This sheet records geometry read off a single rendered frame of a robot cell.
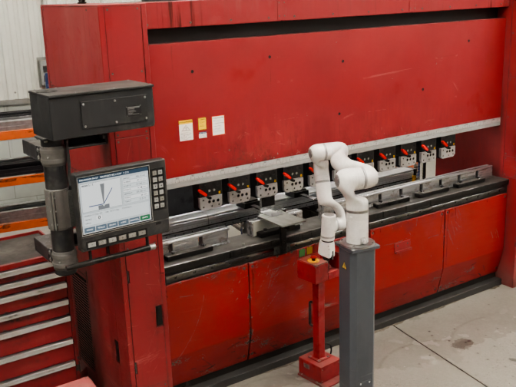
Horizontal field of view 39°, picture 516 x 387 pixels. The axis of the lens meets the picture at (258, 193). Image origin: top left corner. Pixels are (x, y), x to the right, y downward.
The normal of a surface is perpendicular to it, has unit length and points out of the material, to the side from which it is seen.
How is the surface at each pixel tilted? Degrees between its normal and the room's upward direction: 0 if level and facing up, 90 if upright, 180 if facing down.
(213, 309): 90
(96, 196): 90
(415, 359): 0
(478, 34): 90
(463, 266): 103
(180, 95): 90
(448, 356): 0
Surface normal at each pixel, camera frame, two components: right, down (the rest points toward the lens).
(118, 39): 0.56, 0.21
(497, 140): -0.83, 0.18
